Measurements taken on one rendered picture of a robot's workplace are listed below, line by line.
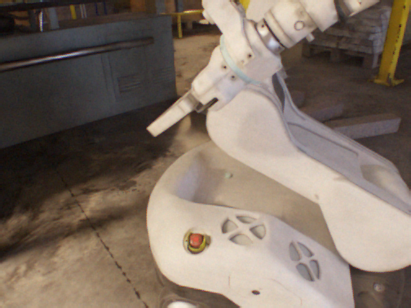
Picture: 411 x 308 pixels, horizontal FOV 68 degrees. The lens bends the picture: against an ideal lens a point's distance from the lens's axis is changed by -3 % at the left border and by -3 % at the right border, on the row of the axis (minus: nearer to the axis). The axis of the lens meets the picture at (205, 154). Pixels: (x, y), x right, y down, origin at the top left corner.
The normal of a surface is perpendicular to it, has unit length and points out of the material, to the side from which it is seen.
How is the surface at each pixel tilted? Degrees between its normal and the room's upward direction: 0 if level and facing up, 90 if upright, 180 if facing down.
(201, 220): 0
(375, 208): 86
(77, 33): 90
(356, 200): 86
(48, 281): 0
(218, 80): 57
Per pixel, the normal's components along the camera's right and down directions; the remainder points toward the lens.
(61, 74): 0.61, 0.38
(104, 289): -0.04, -0.87
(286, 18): -0.44, 0.28
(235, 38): -0.55, 0.05
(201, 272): -0.26, 0.50
